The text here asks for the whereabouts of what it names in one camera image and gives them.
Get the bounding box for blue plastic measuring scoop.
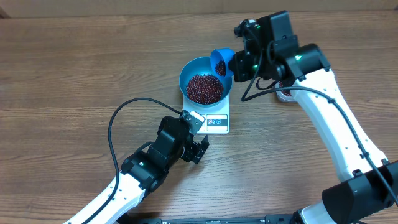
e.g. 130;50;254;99
210;48;234;79

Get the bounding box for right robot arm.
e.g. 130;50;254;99
226;11;397;223

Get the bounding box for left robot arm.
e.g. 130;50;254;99
67;111;209;224

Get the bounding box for blue metal bowl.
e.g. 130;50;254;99
179;57;233;106

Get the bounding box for white digital kitchen scale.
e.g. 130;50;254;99
183;95;230;134

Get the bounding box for red beans in bowl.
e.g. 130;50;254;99
185;74;224;105

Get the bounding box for red adzuki beans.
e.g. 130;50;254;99
215;60;226;77

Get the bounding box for clear plastic food container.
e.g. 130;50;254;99
274;82;297;103

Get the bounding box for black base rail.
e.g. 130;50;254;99
116;214;303;224

